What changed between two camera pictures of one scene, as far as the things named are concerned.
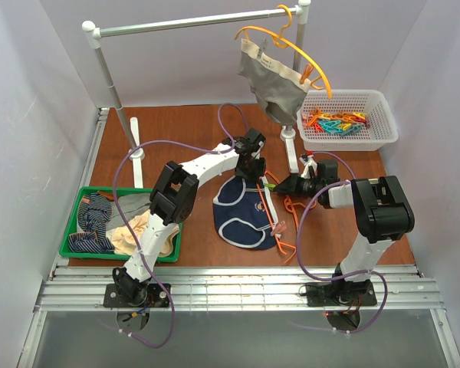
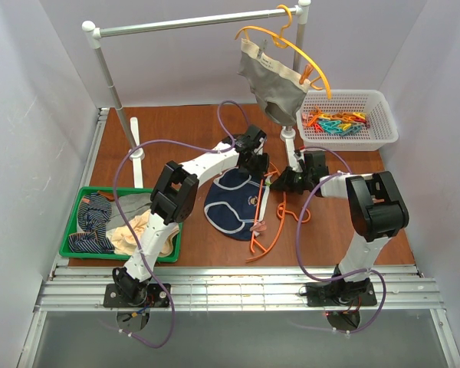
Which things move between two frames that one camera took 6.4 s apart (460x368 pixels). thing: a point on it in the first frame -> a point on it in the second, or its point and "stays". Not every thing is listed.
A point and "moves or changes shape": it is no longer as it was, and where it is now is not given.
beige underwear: [123, 242] stays
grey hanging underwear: [277, 90] stays
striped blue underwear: [93, 211] stays
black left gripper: [251, 169] stays
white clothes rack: [136, 152] stays
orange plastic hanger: [290, 202] -> [281, 211]
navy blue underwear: [242, 215] moves or changes shape
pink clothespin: [279, 228] -> [258, 227]
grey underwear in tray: [131, 205] stays
